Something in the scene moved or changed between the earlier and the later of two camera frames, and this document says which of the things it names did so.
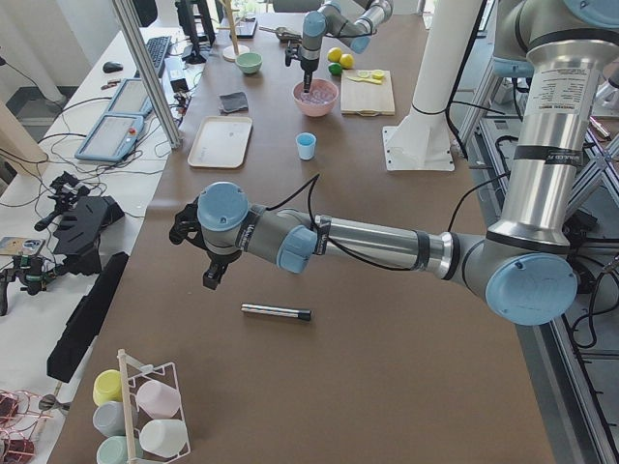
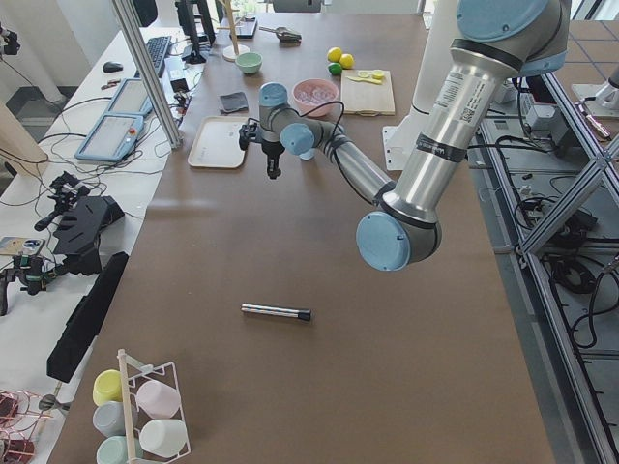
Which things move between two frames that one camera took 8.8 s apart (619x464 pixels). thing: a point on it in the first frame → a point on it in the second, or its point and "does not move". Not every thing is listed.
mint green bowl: [250, 63] does not move
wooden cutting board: [367, 99] does not move
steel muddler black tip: [285, 312] does not move
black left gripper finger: [213, 276] → [273, 166]
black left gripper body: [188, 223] → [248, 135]
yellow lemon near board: [346, 61] does not move
